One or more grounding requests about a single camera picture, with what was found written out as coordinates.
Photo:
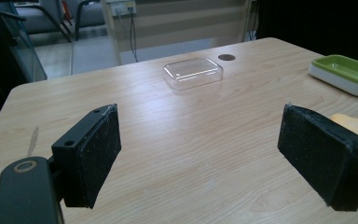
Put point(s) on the grey chair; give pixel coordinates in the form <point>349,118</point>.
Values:
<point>40,15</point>

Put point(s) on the green and white soap dish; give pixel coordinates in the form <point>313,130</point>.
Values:
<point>345,73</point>

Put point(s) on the white power strip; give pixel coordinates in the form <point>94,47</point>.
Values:
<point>123,6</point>

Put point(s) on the white table leg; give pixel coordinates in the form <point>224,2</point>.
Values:
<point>112,31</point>

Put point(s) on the yellow sponge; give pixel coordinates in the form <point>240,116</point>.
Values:
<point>355,126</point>

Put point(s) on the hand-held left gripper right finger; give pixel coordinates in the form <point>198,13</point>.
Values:
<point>317,155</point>

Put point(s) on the round desk grommet hole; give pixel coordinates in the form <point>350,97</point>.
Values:
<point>226,57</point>

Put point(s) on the clear plastic lid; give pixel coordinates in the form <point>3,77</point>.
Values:
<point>192,73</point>

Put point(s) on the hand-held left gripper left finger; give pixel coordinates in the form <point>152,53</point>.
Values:
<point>87,155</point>

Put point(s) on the glass panel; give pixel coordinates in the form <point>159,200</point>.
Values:
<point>21,43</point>

